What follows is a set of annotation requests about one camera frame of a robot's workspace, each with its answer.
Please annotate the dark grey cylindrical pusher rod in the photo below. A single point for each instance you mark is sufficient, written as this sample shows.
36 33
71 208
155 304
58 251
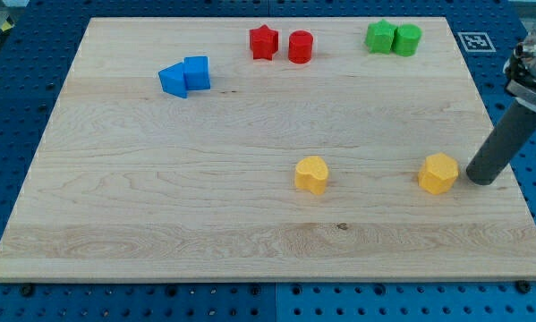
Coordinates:
509 135

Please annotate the yellow hexagon block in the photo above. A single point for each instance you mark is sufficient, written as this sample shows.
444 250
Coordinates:
438 173

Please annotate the yellow heart block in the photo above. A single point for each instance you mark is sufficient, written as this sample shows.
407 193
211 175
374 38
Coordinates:
311 174

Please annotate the white fiducial marker tag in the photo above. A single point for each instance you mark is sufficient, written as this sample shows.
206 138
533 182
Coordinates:
476 42

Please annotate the green cylinder block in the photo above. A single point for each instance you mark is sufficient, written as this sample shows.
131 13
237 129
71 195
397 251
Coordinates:
406 40

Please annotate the green star block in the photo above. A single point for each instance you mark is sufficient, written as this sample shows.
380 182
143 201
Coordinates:
380 37

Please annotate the red cylinder block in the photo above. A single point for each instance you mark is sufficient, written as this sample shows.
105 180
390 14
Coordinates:
300 45

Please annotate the light wooden board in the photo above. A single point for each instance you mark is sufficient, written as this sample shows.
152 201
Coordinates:
130 184

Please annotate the red star block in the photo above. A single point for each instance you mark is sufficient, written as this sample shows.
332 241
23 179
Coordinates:
263 42

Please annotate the blue cube block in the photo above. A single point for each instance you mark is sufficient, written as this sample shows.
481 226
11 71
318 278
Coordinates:
196 73

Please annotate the blue triangle block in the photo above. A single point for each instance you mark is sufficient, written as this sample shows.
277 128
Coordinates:
172 80

